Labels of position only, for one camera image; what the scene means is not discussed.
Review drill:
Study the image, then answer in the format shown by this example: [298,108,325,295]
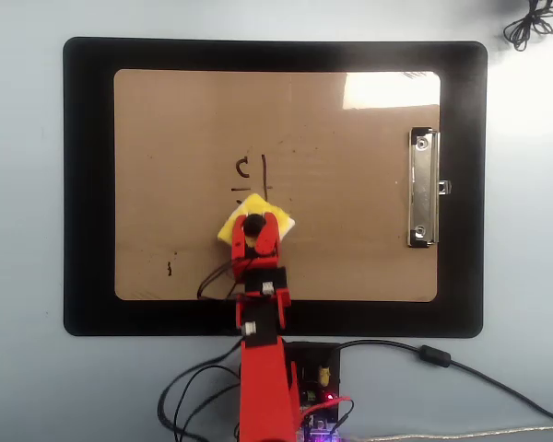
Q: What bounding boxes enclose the brown hardboard clipboard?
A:
[113,68,442,304]

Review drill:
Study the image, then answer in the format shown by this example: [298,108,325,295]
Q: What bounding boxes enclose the black servo wires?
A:
[159,257,248,442]

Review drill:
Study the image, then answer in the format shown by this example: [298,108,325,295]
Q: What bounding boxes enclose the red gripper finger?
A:
[230,213,249,260]
[253,211,280,258]

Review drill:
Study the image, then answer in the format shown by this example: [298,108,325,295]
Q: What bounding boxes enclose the black rectangular desk mat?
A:
[63,36,488,338]

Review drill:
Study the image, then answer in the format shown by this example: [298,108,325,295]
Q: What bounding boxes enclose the tangled black cable bundle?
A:
[503,0,553,52]

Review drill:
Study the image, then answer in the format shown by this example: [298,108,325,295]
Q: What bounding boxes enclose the black power cable with ferrite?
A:
[329,339,553,425]

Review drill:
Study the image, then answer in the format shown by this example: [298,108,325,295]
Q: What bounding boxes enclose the red wire pair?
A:
[303,395,356,433]

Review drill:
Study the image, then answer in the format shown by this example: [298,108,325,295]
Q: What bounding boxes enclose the yellow sponge with black knob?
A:
[216,192,299,250]

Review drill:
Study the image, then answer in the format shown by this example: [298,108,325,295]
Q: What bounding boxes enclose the black robot base with electronics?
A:
[283,341,343,442]

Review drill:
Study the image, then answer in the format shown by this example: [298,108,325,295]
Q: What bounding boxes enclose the silver braided USB cable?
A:
[345,422,553,442]

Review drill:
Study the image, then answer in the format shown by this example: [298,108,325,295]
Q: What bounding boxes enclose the silver metal clipboard clip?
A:
[406,127,453,249]

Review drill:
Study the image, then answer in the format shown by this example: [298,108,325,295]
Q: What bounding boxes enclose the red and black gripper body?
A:
[232,254,288,297]

